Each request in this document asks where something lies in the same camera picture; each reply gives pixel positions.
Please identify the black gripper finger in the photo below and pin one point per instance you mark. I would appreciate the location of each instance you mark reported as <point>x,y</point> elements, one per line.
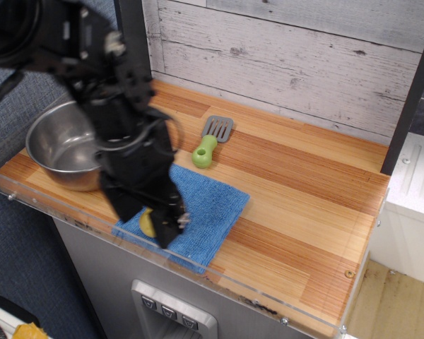
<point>168,224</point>
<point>124,204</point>

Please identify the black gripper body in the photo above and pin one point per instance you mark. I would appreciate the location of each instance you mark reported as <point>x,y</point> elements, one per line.
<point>142,164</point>

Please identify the yellow toy potato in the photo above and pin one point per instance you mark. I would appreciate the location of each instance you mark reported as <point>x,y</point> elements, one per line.
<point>146,224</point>

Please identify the blue microfiber cloth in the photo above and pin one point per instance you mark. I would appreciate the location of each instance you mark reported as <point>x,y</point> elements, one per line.
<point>214,207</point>

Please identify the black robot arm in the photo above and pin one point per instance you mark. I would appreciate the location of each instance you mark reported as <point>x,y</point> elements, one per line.
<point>78,46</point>

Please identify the grey toy kitchen cabinet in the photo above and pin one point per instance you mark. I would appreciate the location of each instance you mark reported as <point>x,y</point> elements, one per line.
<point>107,271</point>

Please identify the stainless steel bowl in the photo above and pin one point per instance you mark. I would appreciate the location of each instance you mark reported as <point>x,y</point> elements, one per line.
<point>62,142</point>

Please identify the silver dispenser button panel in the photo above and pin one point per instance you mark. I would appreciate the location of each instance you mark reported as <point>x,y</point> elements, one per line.
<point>164,316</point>

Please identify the yellow object bottom left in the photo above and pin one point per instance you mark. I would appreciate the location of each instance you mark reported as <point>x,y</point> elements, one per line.
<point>29,331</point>

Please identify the white ridged side appliance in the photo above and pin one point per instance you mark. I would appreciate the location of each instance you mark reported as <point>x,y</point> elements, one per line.
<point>397,241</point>

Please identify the green handled grey spatula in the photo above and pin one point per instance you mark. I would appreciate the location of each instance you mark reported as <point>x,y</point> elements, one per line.
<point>216,130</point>

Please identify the dark left frame post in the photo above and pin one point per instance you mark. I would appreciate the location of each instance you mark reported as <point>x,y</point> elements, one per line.
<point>130,21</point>

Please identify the dark frame post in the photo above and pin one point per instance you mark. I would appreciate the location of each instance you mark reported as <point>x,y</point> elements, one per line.
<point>405,120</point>
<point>130,21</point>

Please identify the dark right frame post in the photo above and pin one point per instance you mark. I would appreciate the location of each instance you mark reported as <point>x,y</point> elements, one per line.
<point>405,120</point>

